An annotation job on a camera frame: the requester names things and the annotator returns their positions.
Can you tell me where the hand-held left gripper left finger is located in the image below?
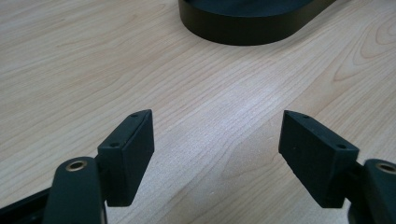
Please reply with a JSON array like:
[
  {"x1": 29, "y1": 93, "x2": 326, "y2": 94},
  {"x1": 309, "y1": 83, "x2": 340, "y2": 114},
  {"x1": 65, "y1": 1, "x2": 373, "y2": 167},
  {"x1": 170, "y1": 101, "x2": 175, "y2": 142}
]
[{"x1": 97, "y1": 108, "x2": 156, "y2": 208}]

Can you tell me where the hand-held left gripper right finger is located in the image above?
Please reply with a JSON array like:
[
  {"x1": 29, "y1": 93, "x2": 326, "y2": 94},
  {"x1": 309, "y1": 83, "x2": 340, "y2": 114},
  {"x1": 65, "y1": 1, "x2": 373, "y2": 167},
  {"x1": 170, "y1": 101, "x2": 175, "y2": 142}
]
[{"x1": 277, "y1": 109, "x2": 361, "y2": 209}]

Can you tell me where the black key rack with tray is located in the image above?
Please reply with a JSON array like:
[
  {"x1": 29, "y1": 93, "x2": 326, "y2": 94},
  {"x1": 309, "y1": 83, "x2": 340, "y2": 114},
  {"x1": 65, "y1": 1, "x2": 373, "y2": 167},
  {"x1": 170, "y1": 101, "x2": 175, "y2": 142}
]
[{"x1": 177, "y1": 0, "x2": 338, "y2": 47}]

